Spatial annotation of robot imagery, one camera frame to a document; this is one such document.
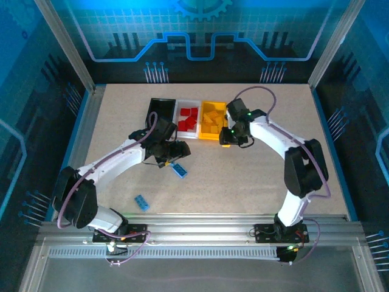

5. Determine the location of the slotted grey cable duct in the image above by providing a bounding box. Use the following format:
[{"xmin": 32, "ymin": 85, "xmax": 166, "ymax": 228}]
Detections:
[{"xmin": 47, "ymin": 248, "xmax": 282, "ymax": 260}]

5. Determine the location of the left wire with yellow connector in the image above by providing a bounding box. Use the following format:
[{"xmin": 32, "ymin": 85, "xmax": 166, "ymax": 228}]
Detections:
[{"xmin": 142, "ymin": 160, "xmax": 171, "ymax": 168}]

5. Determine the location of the aluminium frame rail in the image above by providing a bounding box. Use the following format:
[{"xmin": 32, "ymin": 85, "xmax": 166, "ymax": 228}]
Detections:
[{"xmin": 36, "ymin": 212, "xmax": 365, "ymax": 247}]

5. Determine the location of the black controller box with LEDs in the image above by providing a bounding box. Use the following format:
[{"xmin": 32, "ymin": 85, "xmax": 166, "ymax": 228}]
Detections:
[{"xmin": 277, "ymin": 245, "xmax": 297, "ymax": 265}]

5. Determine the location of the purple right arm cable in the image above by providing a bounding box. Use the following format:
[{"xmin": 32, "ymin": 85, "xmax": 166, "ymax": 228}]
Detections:
[{"xmin": 233, "ymin": 86, "xmax": 332, "ymax": 265}]

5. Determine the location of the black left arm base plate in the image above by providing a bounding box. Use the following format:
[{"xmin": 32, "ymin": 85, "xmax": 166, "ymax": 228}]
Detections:
[{"xmin": 92, "ymin": 223, "xmax": 149, "ymax": 244}]

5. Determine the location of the black plastic bin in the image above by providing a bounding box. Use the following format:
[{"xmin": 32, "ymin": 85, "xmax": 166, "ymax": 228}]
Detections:
[{"xmin": 144, "ymin": 97, "xmax": 178, "ymax": 130}]

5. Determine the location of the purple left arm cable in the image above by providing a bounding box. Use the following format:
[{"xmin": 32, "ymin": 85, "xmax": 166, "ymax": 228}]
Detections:
[{"xmin": 56, "ymin": 111, "xmax": 159, "ymax": 267}]

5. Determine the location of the aluminium side rail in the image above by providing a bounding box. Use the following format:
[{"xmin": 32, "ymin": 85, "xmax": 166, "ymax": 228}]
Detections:
[{"xmin": 50, "ymin": 84, "xmax": 107, "ymax": 221}]

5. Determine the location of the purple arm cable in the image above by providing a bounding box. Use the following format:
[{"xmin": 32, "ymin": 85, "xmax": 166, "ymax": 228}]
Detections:
[
  {"xmin": 233, "ymin": 86, "xmax": 332, "ymax": 265},
  {"xmin": 56, "ymin": 111, "xmax": 159, "ymax": 267}
]

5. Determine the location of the aluminium frame post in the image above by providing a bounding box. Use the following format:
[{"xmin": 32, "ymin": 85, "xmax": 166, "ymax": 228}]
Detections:
[
  {"xmin": 308, "ymin": 0, "xmax": 367, "ymax": 89},
  {"xmin": 33, "ymin": 0, "xmax": 95, "ymax": 92}
]

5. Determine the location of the blue table edge strip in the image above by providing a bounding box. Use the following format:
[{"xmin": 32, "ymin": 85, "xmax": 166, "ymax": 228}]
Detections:
[
  {"xmin": 311, "ymin": 88, "xmax": 359, "ymax": 222},
  {"xmin": 44, "ymin": 91, "xmax": 91, "ymax": 222}
]

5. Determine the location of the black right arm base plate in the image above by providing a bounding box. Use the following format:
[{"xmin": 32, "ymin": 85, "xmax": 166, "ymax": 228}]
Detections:
[{"xmin": 253, "ymin": 223, "xmax": 310, "ymax": 244}]

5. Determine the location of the blue lego brick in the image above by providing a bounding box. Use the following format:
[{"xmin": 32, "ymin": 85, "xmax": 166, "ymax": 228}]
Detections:
[
  {"xmin": 171, "ymin": 163, "xmax": 188, "ymax": 179},
  {"xmin": 134, "ymin": 194, "xmax": 151, "ymax": 211}
]

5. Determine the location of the white plastic bin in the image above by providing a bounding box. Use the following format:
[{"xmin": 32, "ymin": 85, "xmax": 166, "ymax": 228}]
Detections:
[{"xmin": 174, "ymin": 99, "xmax": 204, "ymax": 141}]

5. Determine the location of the yellow plastic bin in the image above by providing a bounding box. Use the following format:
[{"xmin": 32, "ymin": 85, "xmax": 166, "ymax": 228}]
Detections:
[{"xmin": 198, "ymin": 100, "xmax": 229, "ymax": 142}]

